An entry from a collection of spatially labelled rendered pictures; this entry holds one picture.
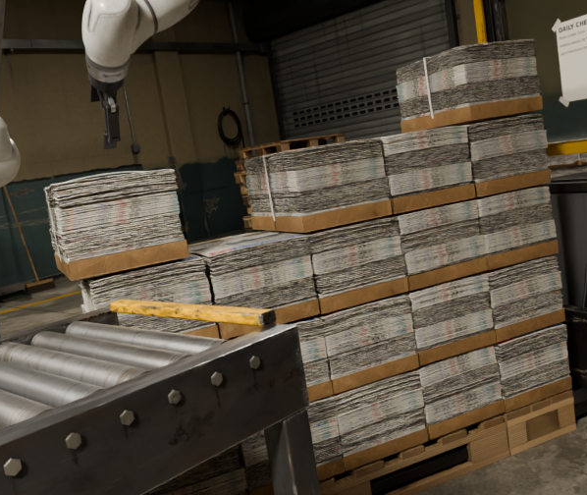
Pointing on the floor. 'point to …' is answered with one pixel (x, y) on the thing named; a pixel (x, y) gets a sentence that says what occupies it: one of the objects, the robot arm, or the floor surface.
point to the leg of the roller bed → (293, 456)
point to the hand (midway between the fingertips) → (103, 121)
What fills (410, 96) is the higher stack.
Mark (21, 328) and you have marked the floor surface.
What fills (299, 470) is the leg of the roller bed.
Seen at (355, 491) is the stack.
